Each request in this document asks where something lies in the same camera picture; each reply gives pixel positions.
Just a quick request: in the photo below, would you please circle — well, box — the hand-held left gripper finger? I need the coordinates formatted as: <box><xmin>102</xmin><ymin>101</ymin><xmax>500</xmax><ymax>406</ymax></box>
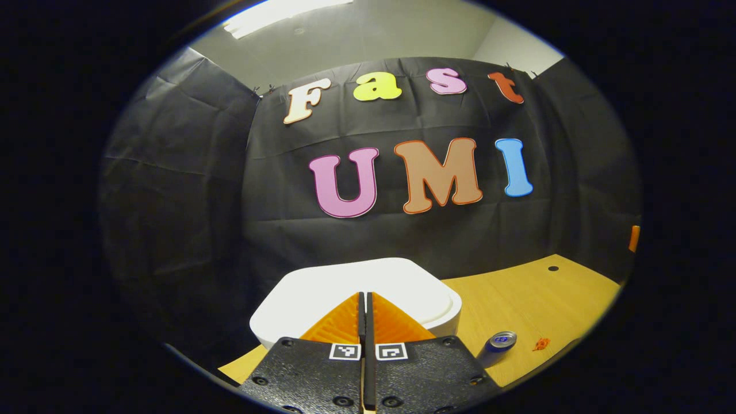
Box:
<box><xmin>239</xmin><ymin>292</ymin><xmax>367</xmax><ymax>414</ymax></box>
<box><xmin>366</xmin><ymin>292</ymin><xmax>501</xmax><ymax>414</ymax></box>

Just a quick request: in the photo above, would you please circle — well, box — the white desktop garbage bin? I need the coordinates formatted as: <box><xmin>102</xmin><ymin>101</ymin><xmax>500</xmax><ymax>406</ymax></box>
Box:
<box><xmin>249</xmin><ymin>257</ymin><xmax>463</xmax><ymax>350</ymax></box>

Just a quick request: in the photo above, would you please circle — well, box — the blue pop can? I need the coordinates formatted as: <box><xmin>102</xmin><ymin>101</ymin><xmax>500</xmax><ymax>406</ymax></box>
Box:
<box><xmin>476</xmin><ymin>331</ymin><xmax>518</xmax><ymax>369</ymax></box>

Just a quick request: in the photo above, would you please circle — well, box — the black backdrop cloth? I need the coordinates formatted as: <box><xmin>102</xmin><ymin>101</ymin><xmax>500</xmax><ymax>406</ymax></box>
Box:
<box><xmin>98</xmin><ymin>46</ymin><xmax>642</xmax><ymax>374</ymax></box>

